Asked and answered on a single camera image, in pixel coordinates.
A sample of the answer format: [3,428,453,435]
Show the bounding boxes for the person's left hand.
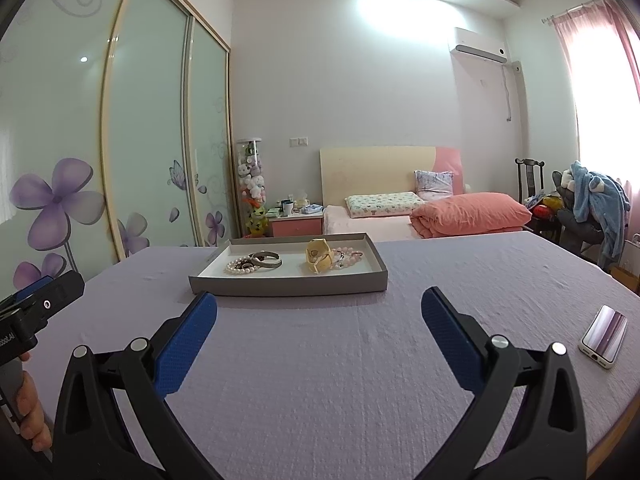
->
[16,352,54,454]

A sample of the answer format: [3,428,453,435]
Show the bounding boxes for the grey shallow cardboard box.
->
[188,232,390,297]

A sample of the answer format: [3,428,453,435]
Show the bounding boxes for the clear tube of plush toys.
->
[234,138,266,236]

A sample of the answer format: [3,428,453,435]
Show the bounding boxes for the cream and pink headboard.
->
[319,146,464,209]

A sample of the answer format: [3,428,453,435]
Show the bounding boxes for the wide silver cuff bangle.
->
[248,250,283,269]

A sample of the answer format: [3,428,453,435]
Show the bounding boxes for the pink bead bracelet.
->
[332,245,369,269]

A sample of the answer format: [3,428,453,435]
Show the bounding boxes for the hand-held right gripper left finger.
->
[51,289,219,480]

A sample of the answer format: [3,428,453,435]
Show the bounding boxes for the yellow wrist watch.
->
[304,238,342,275]

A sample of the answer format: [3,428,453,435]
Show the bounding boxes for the pink bed mattress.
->
[322,204,524,241]

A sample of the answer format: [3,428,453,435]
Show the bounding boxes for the blue plush garment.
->
[559,160,630,267]

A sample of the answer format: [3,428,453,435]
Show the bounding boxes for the white pearl bracelet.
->
[224,257,261,276]

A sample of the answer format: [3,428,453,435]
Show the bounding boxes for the pink nightstand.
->
[269,209,325,238]

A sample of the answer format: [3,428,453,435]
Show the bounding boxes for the white smartphone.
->
[578,304,629,370]

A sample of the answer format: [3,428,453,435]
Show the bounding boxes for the white and blue pillow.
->
[413,169,455,201]

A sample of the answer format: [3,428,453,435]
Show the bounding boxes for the white air conditioner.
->
[448,27,509,65]

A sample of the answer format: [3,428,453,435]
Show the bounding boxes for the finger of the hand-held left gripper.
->
[0,272,87,324]
[0,275,54,312]

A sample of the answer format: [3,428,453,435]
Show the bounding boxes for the yellow plush toy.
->
[247,208,269,238]

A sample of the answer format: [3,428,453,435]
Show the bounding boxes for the floral sliding door wardrobe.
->
[0,0,237,292]

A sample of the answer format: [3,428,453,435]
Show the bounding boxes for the red and yellow toys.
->
[524,194,559,219]

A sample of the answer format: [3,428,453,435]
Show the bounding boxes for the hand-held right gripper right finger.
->
[420,286,588,480]

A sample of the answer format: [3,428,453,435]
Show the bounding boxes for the dark wooden chair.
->
[514,158,546,206]

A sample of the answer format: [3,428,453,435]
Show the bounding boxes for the lilac tablecloth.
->
[64,231,640,480]

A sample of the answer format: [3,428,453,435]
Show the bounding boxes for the pink curtain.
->
[541,0,640,183]

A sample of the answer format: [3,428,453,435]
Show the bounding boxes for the pink pillow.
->
[409,192,533,240]

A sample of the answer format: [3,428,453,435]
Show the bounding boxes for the cream patterned pillow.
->
[344,191,426,219]

